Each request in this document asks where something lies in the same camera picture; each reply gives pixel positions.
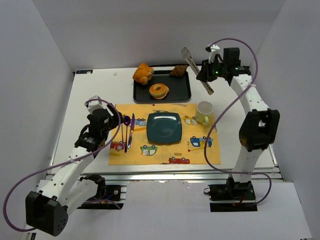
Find metal serving tongs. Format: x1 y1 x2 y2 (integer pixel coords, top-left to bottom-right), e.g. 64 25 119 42
181 47 214 95

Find orange bread roll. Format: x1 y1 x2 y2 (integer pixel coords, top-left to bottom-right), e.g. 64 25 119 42
132 62 155 85

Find dark brown bread piece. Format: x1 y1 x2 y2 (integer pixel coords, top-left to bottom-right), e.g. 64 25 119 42
169 65 188 78

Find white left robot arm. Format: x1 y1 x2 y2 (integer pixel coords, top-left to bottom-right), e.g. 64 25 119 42
25 100 123 237

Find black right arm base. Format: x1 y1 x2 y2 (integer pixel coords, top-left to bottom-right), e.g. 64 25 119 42
203 184 258 213

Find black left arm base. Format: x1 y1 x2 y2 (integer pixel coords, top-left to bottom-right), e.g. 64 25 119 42
78 174 127 210

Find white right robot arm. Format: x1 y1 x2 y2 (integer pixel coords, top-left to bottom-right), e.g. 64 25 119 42
196 44 280 186

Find purple iridescent spoon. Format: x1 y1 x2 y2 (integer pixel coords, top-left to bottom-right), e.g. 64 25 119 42
124 115 131 153

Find iridescent table knife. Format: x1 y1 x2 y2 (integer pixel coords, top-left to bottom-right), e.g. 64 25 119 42
127 113 135 149

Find yellow vehicle print placemat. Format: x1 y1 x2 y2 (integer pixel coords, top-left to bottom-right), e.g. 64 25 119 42
108 103 221 166

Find dark teal square plate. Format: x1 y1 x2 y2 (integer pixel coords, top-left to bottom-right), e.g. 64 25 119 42
146 112 182 145

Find bagel sandwich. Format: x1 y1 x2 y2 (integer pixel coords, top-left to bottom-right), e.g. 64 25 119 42
149 83 170 99

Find pale yellow mug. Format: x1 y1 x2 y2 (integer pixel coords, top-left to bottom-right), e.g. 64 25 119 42
195 101 214 126

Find black baking tray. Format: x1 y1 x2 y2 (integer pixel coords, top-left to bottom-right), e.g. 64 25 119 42
133 70 192 104

